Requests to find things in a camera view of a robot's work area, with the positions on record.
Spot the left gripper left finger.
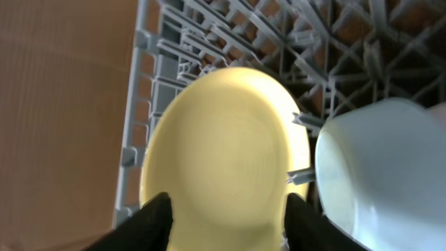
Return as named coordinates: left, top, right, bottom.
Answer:
left=85, top=192, right=174, bottom=251

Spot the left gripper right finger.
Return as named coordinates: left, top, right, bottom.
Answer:
left=284, top=193, right=366, bottom=251

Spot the light blue bowl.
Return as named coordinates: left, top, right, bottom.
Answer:
left=315, top=98, right=445, bottom=250

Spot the yellow round plate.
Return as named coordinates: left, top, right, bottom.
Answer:
left=139, top=67, right=310, bottom=251

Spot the grey plastic dishwasher rack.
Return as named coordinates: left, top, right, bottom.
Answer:
left=113, top=0, right=445, bottom=225

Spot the brown cardboard panel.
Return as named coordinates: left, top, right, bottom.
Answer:
left=1, top=0, right=137, bottom=250

